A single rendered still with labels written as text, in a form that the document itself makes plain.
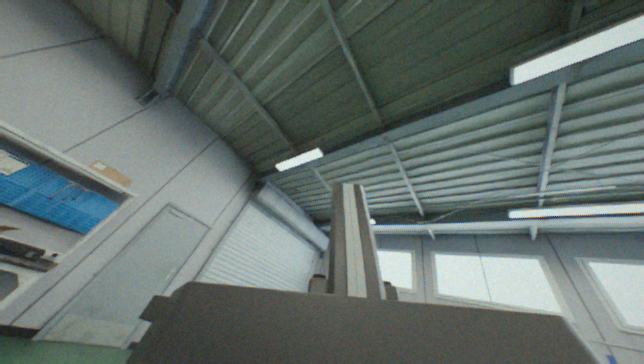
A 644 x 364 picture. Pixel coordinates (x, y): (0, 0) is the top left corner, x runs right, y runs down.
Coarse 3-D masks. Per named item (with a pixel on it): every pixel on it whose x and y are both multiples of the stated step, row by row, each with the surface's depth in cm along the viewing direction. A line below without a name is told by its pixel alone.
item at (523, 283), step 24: (456, 264) 414; (480, 264) 389; (504, 264) 367; (528, 264) 347; (456, 288) 386; (480, 288) 364; (504, 288) 345; (528, 288) 327; (552, 288) 312; (552, 312) 296
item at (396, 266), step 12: (384, 252) 531; (396, 252) 512; (408, 252) 494; (384, 264) 509; (396, 264) 490; (408, 264) 473; (384, 276) 488; (396, 276) 471; (408, 276) 455; (408, 288) 438
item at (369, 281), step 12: (348, 192) 9; (360, 192) 9; (360, 204) 8; (360, 216) 8; (360, 228) 7; (360, 240) 7; (372, 240) 7; (360, 252) 6; (372, 252) 6; (360, 264) 6; (372, 264) 6; (360, 276) 6; (372, 276) 6; (360, 288) 5; (372, 288) 5; (384, 288) 6; (396, 288) 6
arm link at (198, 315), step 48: (192, 288) 4; (240, 288) 4; (144, 336) 4; (192, 336) 4; (240, 336) 4; (288, 336) 4; (336, 336) 4; (384, 336) 4; (432, 336) 4; (480, 336) 4; (528, 336) 4; (576, 336) 4
